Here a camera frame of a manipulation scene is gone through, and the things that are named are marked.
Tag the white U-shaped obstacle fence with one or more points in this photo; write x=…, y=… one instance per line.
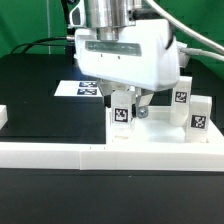
x=121, y=155

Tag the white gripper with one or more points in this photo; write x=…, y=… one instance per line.
x=141, y=58

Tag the white square table top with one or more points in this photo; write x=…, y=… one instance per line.
x=156, y=128

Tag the white sheet with markers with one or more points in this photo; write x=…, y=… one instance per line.
x=77, y=89

